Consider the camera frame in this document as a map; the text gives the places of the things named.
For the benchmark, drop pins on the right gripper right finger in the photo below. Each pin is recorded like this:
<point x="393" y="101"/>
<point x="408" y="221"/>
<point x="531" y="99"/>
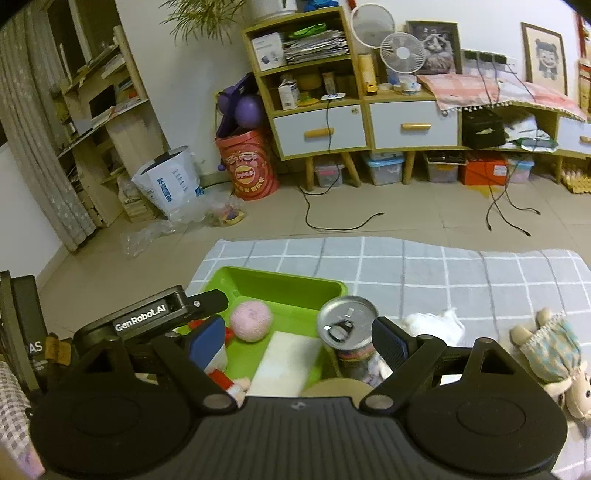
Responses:
<point x="412" y="359"/>

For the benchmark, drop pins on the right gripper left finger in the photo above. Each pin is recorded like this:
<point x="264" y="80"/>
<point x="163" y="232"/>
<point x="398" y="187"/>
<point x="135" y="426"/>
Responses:
<point x="196" y="363"/>

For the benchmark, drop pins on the white cloth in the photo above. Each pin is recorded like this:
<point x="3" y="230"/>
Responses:
<point x="445" y="326"/>

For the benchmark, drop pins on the pink plush ball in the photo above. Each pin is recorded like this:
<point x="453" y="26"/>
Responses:
<point x="251" y="320"/>

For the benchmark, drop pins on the white towel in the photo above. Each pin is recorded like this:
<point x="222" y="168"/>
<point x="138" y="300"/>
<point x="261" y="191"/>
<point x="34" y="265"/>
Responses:
<point x="286" y="365"/>

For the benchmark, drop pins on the rag doll blue dress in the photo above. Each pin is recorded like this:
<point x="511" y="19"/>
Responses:
<point x="555" y="357"/>

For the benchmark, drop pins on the jar with tan lid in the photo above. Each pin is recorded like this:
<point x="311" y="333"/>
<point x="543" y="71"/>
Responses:
<point x="338" y="387"/>

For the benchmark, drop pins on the opened drink can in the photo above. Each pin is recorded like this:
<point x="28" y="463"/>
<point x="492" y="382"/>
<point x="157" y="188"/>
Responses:
<point x="344" y="325"/>

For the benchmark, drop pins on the grey checked blanket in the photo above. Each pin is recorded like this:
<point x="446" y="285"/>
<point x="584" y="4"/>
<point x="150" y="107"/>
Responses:
<point x="490" y="292"/>

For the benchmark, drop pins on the green plastic bin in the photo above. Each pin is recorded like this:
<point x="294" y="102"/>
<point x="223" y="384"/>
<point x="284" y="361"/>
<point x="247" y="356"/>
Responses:
<point x="294" y="301"/>

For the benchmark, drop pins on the clear storage box blue lid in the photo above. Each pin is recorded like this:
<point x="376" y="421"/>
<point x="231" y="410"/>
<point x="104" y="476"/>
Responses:
<point x="385" y="170"/>

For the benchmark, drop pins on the red box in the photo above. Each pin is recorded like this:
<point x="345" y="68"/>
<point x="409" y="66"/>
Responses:
<point x="484" y="173"/>

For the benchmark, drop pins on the red printed barrel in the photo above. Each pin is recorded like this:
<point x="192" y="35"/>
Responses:
<point x="247" y="158"/>

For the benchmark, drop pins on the long low wooden cabinet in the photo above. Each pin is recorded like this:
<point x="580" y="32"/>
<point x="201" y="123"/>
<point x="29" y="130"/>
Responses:
<point x="411" y="124"/>

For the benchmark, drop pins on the black bag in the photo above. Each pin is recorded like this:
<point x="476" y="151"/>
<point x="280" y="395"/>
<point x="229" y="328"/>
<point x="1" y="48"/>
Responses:
<point x="482" y="129"/>

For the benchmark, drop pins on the egg tray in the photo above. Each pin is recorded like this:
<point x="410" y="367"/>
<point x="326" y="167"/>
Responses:
<point x="576" y="181"/>

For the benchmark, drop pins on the wooden bookshelf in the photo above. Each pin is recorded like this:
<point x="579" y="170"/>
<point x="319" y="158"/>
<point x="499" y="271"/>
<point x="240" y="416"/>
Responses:
<point x="110" y="127"/>

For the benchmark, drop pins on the grey patterned curtain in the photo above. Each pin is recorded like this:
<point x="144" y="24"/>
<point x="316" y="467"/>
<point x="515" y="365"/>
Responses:
<point x="28" y="67"/>

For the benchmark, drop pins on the purple ball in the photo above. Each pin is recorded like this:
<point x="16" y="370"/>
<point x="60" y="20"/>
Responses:
<point x="249" y="112"/>

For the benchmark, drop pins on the pink checked cloth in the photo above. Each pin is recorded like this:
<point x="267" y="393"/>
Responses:
<point x="469" y="92"/>

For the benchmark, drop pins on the framed cat picture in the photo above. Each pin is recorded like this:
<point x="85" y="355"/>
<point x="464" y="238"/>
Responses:
<point x="441" y="41"/>

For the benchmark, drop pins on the small white fan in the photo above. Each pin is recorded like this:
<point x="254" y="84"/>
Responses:
<point x="405" y="55"/>

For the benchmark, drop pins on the tall wooden shelf cabinet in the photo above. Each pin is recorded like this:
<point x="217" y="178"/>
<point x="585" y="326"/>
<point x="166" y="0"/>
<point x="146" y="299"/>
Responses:
<point x="315" y="108"/>

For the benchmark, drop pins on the stack of papers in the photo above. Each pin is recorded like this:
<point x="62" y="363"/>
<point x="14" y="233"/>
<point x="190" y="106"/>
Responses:
<point x="328" y="44"/>

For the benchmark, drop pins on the framed cartoon girl picture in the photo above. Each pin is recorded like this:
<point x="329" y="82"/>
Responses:
<point x="545" y="58"/>

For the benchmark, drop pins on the white product box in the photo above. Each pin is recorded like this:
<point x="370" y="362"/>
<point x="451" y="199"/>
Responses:
<point x="269" y="51"/>

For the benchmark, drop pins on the large white fan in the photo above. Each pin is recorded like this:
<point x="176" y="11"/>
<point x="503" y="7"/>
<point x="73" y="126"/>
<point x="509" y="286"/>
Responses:
<point x="371" y="24"/>

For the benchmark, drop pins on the potted green plant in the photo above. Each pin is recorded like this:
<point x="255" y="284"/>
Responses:
<point x="213" y="19"/>

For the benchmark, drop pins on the blue stitch plush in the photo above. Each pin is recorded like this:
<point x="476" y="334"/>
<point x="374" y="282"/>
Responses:
<point x="314" y="5"/>

